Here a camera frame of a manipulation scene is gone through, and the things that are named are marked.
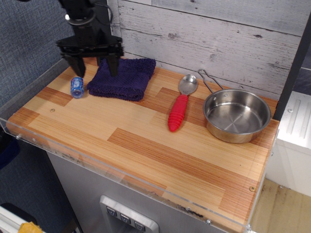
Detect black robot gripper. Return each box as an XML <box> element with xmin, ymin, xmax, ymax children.
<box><xmin>56</xmin><ymin>0</ymin><xmax>124</xmax><ymax>78</ymax></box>

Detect purple towel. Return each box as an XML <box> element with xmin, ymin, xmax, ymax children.
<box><xmin>87</xmin><ymin>58</ymin><xmax>156</xmax><ymax>101</ymax></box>

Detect small blue can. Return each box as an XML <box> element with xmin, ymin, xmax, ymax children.
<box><xmin>70</xmin><ymin>77</ymin><xmax>84</xmax><ymax>99</ymax></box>

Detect silver toy fridge cabinet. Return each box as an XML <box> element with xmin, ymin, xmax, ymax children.
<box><xmin>48</xmin><ymin>153</ymin><xmax>246</xmax><ymax>233</ymax></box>

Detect stainless steel pot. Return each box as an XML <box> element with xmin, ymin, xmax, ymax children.
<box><xmin>198</xmin><ymin>69</ymin><xmax>271</xmax><ymax>144</ymax></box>

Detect silver dispenser button panel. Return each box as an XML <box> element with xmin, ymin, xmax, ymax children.
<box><xmin>100</xmin><ymin>195</ymin><xmax>159</xmax><ymax>233</ymax></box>

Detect white side cabinet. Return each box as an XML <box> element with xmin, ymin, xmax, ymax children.
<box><xmin>266</xmin><ymin>91</ymin><xmax>311</xmax><ymax>196</ymax></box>

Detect dark grey left post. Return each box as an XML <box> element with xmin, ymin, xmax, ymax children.
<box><xmin>96</xmin><ymin>0</ymin><xmax>118</xmax><ymax>59</ymax></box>

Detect dark grey post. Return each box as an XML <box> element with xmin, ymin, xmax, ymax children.
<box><xmin>273</xmin><ymin>15</ymin><xmax>311</xmax><ymax>121</ymax></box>
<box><xmin>96</xmin><ymin>0</ymin><xmax>118</xmax><ymax>59</ymax></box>

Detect red handled metal spoon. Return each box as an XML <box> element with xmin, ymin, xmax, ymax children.
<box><xmin>168</xmin><ymin>74</ymin><xmax>198</xmax><ymax>132</ymax></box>

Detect dark grey right post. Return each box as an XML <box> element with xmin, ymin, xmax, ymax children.
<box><xmin>273</xmin><ymin>15</ymin><xmax>311</xmax><ymax>121</ymax></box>

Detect clear acrylic guard rail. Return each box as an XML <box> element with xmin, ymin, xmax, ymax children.
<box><xmin>0</xmin><ymin>68</ymin><xmax>279</xmax><ymax>233</ymax></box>

